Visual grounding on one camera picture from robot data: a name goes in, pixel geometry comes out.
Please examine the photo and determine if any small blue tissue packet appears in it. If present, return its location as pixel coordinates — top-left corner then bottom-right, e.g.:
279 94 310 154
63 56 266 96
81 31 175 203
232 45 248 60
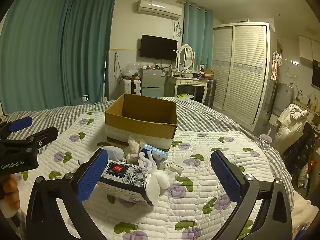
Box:
139 144 169 164

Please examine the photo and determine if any black wall television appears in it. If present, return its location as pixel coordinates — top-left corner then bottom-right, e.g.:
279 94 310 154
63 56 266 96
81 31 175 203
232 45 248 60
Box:
139 34 178 61

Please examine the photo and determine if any black floral tissue pack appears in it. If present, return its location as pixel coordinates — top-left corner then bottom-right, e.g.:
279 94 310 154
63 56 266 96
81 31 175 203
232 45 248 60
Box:
99 162 154 207

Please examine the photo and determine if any white wall cabinet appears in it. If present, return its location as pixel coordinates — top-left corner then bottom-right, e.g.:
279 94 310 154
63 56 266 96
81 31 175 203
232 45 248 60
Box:
299 35 320 64

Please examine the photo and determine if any white dressing table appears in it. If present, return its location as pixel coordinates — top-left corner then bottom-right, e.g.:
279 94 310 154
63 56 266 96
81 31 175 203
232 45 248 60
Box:
166 74 209 104

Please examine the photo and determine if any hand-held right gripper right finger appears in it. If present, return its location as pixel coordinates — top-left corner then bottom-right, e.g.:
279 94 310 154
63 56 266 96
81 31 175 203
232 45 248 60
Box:
210 150 293 240

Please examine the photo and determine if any person's left hand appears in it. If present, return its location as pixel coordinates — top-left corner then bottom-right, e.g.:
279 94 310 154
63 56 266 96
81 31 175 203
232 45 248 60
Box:
3 173 21 211

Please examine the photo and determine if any brown cardboard box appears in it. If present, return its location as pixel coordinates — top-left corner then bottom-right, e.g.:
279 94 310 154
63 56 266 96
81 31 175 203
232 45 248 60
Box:
104 93 178 153

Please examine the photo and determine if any hanging light garment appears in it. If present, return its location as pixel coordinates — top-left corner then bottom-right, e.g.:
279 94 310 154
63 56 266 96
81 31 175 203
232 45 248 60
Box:
271 51 282 80

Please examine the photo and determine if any wide green curtain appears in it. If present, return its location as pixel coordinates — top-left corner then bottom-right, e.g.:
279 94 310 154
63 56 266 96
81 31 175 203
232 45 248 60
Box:
0 0 73 115

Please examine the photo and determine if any dark suitcase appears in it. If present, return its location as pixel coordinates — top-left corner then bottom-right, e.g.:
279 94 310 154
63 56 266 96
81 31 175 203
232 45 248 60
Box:
203 79 217 107

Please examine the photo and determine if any white air conditioner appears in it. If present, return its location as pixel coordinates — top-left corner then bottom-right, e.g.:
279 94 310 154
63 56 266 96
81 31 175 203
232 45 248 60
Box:
136 0 183 19

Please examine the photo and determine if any white suitcase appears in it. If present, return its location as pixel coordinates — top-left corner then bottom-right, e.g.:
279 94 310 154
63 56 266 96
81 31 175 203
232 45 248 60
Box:
122 77 142 96

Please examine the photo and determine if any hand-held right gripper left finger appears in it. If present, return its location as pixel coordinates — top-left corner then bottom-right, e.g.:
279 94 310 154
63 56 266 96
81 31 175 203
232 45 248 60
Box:
26 148 109 240

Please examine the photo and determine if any narrow green curtain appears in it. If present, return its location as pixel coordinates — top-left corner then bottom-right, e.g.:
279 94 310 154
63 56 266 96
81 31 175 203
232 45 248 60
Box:
61 0 117 107

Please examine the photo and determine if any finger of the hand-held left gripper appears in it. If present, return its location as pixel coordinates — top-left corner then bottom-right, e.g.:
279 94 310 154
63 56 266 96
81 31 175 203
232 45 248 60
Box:
0 127 58 154
0 117 33 142

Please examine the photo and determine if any white oval mirror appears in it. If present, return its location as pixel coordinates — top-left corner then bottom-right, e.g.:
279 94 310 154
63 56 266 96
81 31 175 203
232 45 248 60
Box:
176 44 195 72

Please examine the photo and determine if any white floral quilt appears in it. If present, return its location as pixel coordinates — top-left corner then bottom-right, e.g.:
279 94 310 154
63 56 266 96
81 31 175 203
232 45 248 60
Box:
15 110 293 240

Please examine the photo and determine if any plastic cup with straw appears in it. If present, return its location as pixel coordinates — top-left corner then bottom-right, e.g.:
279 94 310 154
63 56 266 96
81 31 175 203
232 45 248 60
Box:
259 128 273 144

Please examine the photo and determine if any white louvred wardrobe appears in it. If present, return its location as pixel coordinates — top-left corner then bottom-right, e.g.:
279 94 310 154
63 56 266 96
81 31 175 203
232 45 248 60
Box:
212 22 273 132

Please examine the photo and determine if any white knotted sock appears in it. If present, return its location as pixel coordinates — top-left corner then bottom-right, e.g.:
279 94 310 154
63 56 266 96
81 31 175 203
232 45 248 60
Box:
124 134 153 167

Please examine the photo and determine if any small silver fridge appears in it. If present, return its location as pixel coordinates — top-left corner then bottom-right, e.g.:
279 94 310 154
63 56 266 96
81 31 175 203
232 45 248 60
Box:
139 68 165 97

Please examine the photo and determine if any light blue curtain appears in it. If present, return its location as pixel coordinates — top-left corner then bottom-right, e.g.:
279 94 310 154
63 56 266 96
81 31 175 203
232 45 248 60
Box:
182 4 214 67

